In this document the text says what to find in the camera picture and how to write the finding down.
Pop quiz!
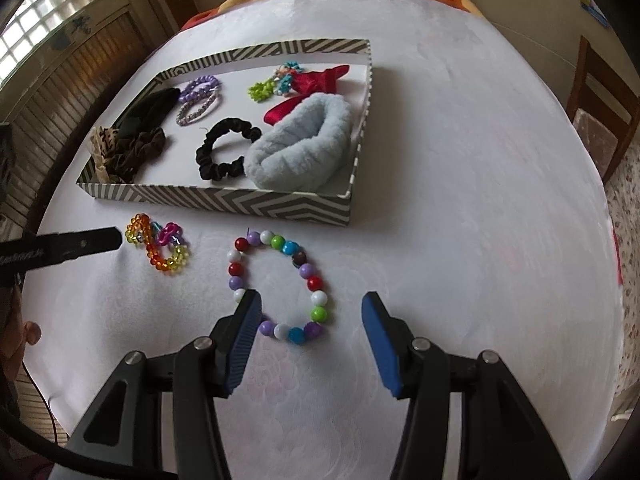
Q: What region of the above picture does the wall calendar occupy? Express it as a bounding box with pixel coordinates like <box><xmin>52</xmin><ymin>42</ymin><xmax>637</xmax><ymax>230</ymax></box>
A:
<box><xmin>577</xmin><ymin>0</ymin><xmax>608</xmax><ymax>26</ymax></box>

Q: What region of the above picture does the purple bead bracelet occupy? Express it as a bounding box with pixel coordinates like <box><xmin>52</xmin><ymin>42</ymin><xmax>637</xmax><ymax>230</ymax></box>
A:
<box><xmin>178</xmin><ymin>76</ymin><xmax>222</xmax><ymax>106</ymax></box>

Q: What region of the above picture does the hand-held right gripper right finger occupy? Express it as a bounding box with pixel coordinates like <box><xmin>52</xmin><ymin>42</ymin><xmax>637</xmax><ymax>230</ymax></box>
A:
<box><xmin>361</xmin><ymin>291</ymin><xmax>573</xmax><ymax>480</ymax></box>

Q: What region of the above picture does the silver braided hair tie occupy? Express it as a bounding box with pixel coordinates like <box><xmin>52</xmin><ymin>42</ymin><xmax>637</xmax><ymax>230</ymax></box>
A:
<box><xmin>175</xmin><ymin>91</ymin><xmax>223</xmax><ymax>127</ymax></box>

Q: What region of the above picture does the light blue fluffy headband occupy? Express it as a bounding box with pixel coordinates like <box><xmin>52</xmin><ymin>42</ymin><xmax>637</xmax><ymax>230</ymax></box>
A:
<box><xmin>243</xmin><ymin>94</ymin><xmax>357</xmax><ymax>193</ymax></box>

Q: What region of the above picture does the floral patterned cloth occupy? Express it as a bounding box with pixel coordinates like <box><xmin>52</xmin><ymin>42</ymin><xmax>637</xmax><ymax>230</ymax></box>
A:
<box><xmin>602</xmin><ymin>152</ymin><xmax>640</xmax><ymax>413</ymax></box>

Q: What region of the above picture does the large multicolour bead bracelet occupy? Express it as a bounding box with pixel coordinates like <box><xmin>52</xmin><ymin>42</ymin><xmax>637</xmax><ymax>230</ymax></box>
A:
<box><xmin>227</xmin><ymin>230</ymin><xmax>332</xmax><ymax>347</ymax></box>

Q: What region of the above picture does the beige bow hair tie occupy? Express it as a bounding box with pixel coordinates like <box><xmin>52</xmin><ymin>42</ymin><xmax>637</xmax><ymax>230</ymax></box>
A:
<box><xmin>89</xmin><ymin>127</ymin><xmax>121</xmax><ymax>185</ymax></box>

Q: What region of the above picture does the multicolour crystal bead bracelet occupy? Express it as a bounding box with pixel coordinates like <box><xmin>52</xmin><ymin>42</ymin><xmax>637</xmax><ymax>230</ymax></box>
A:
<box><xmin>125</xmin><ymin>212</ymin><xmax>192</xmax><ymax>277</ymax></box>

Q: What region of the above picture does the person's left hand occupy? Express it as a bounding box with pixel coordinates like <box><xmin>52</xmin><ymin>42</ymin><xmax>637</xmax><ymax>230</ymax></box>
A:
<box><xmin>10</xmin><ymin>305</ymin><xmax>42</xmax><ymax>361</ymax></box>

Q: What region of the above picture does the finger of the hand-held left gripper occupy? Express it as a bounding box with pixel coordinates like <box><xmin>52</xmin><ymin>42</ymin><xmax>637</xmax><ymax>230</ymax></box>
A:
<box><xmin>0</xmin><ymin>226</ymin><xmax>122</xmax><ymax>273</ymax></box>

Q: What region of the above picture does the wooden chair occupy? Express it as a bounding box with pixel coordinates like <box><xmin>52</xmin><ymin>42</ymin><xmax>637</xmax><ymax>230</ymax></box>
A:
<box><xmin>565</xmin><ymin>35</ymin><xmax>640</xmax><ymax>183</ymax></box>

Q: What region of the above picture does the striped cardboard box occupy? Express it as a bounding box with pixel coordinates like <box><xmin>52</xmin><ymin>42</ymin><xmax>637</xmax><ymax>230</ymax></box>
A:
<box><xmin>76</xmin><ymin>38</ymin><xmax>375</xmax><ymax>228</ymax></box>

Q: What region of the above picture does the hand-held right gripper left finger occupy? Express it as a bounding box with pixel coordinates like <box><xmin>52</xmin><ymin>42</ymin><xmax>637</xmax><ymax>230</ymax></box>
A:
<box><xmin>65</xmin><ymin>289</ymin><xmax>263</xmax><ymax>480</ymax></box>

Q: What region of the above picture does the glass block window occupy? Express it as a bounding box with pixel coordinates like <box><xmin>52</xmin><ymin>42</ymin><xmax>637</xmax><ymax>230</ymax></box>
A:
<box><xmin>0</xmin><ymin>0</ymin><xmax>131</xmax><ymax>81</ymax></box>

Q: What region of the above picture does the green turquoise bead bracelet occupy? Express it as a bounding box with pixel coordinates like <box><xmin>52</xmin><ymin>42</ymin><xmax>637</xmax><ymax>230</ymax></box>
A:
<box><xmin>247</xmin><ymin>61</ymin><xmax>301</xmax><ymax>103</ymax></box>

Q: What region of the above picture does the black scrunchie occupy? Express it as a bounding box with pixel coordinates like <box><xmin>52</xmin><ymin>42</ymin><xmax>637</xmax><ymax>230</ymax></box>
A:
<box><xmin>195</xmin><ymin>117</ymin><xmax>263</xmax><ymax>182</ymax></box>

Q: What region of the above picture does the brown scrunchie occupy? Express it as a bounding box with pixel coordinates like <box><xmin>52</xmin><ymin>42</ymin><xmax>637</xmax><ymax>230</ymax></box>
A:
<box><xmin>102</xmin><ymin>127</ymin><xmax>167</xmax><ymax>183</ymax></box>

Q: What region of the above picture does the black cable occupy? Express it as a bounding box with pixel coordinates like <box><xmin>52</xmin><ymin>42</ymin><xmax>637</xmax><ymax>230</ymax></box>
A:
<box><xmin>0</xmin><ymin>400</ymin><xmax>178</xmax><ymax>480</ymax></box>

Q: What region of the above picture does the wooden slatted shutter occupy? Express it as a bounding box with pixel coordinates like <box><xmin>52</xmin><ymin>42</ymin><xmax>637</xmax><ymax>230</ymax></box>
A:
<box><xmin>0</xmin><ymin>5</ymin><xmax>173</xmax><ymax>231</ymax></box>

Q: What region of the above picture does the red bow hair tie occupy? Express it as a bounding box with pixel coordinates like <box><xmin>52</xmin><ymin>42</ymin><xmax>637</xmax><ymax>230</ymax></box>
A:
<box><xmin>263</xmin><ymin>65</ymin><xmax>352</xmax><ymax>127</ymax></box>

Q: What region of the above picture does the black fabric headband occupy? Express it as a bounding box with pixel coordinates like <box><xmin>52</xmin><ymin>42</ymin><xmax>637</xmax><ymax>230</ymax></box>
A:
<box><xmin>117</xmin><ymin>87</ymin><xmax>182</xmax><ymax>140</ymax></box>

